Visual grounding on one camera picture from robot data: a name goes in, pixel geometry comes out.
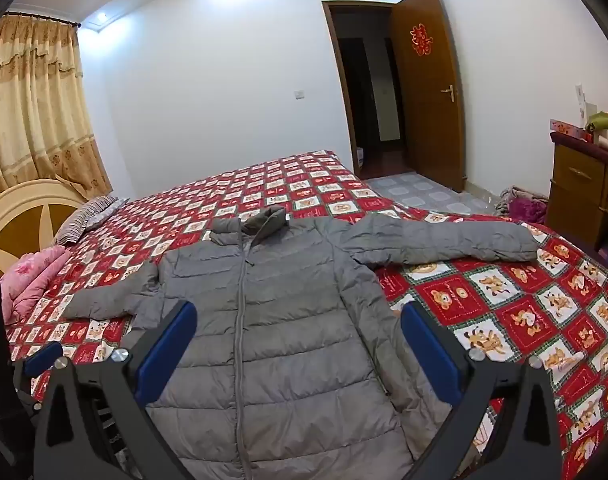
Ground white card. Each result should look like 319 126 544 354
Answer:
574 85 597 127

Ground cream wooden headboard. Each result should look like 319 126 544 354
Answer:
0 179 90 278

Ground red paper door decoration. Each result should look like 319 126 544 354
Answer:
409 22 433 57

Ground brown wooden door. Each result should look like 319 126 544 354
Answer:
389 0 467 194

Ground pink folded blanket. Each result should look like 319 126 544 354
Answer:
0 246 73 324

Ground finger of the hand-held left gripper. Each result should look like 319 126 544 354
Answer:
13 342 64 411

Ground red checkered bed sheet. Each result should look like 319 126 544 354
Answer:
4 149 608 480

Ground long red gold box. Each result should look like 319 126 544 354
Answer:
550 119 592 142

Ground striped pillow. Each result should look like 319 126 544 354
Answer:
54 196 117 246

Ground dark curtain rod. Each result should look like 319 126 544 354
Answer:
4 10 82 29

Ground dark wooden door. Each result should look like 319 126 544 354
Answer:
322 0 401 176

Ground purple clothes pile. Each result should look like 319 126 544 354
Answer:
494 186 549 223

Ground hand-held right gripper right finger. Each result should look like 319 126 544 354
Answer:
400 301 572 480

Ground grey puffer jacket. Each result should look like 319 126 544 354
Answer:
63 206 539 480

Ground grey patterned pillow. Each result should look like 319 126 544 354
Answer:
84 197 131 233

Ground beige patterned curtain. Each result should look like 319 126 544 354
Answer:
0 12 114 206

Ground wooden cabinet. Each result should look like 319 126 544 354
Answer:
548 130 608 257

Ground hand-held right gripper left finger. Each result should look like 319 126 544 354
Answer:
32 300 199 480

